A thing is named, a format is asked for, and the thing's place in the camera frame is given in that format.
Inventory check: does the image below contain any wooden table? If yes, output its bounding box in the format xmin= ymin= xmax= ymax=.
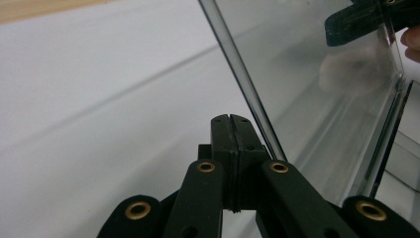
xmin=0 ymin=0 xmax=111 ymax=25

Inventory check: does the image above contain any white foam board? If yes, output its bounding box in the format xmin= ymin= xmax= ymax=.
xmin=0 ymin=0 xmax=420 ymax=238

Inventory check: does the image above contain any clear plastic compartment box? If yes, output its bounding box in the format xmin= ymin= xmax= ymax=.
xmin=197 ymin=0 xmax=420 ymax=232

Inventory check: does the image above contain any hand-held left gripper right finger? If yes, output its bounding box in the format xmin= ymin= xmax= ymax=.
xmin=230 ymin=114 xmax=270 ymax=213

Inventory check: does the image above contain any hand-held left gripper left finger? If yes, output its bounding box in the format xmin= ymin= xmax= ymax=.
xmin=197 ymin=113 xmax=239 ymax=213

